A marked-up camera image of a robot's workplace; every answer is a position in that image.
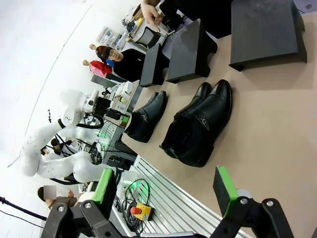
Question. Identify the seated bystander blurred face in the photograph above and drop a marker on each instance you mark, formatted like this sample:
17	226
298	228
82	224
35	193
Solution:
59	199

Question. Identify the clear plastic storage boxes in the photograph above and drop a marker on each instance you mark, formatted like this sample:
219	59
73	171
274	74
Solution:
110	37

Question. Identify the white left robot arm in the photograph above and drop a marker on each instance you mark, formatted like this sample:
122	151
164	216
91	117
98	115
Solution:
71	114

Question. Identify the bystander with glasses black shirt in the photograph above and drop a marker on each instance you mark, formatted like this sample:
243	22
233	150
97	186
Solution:
128	63

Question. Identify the person's torso black clothing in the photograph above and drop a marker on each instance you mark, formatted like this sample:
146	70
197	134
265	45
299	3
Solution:
198	10

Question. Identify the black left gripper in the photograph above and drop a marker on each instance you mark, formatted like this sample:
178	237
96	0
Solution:
102	106

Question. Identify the medium black shoe stand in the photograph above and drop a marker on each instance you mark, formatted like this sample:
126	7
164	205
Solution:
185	49

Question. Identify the black ankle boot pair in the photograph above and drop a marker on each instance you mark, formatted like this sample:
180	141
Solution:
208	124

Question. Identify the black pole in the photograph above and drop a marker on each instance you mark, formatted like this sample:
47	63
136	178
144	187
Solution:
22	210

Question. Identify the green box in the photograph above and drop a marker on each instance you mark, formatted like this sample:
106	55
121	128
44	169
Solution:
125	120

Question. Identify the large black shoe stand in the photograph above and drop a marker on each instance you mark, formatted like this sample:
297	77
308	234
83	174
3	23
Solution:
262	29

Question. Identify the small black shoe stand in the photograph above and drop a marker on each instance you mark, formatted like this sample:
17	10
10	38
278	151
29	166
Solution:
151	67

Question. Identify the person's hand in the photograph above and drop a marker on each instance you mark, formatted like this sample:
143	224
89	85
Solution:
148	12

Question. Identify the yellow emergency stop box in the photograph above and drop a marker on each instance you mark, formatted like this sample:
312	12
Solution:
143	211

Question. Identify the bystander white shirt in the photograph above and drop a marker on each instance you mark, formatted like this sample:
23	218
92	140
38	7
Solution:
50	152

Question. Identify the small black leather boot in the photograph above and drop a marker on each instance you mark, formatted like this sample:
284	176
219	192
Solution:
150	98
148	116

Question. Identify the large black leather boot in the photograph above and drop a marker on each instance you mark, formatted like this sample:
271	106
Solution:
198	95

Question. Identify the aluminium profile frame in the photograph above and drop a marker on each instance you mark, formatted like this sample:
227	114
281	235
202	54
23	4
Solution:
178	203

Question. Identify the black mesh office chair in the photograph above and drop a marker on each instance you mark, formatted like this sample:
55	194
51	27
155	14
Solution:
148	37

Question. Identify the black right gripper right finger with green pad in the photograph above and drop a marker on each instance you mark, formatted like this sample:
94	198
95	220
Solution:
226	191

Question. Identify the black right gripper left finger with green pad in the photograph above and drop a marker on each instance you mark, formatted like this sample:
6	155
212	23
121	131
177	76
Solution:
105	188

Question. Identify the wooden mannequin dark cap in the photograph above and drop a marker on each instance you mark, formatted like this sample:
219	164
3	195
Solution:
99	49

